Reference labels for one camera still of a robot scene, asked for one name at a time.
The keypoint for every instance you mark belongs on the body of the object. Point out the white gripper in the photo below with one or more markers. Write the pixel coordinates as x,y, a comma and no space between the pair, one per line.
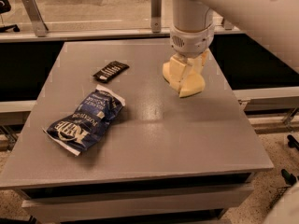
193,43

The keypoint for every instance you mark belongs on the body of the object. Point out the yellow sponge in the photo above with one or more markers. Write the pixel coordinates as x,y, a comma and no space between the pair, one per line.
194,83

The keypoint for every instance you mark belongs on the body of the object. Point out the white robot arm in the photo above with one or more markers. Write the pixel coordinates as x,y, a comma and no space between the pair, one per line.
273,24

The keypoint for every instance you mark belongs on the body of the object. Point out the small black snack packet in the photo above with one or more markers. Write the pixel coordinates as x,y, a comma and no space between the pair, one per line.
110,71

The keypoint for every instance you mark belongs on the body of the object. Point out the grey table with drawer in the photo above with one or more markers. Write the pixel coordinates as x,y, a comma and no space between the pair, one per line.
163,156

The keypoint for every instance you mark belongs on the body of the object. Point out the blue chips bag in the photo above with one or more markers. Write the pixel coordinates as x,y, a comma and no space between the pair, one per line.
89,122

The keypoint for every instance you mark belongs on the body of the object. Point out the right metal glass bracket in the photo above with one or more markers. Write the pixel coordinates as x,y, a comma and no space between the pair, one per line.
227,25

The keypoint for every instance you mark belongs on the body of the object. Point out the metal glass bracket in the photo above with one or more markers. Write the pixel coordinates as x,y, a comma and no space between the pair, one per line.
39,26
156,9
227,25

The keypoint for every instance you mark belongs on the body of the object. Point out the middle metal glass bracket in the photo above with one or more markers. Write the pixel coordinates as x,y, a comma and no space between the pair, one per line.
156,9

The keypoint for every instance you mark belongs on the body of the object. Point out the black wire basket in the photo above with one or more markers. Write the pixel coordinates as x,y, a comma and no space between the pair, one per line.
279,193

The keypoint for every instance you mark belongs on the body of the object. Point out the left metal glass bracket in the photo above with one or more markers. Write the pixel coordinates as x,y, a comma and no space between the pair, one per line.
39,26

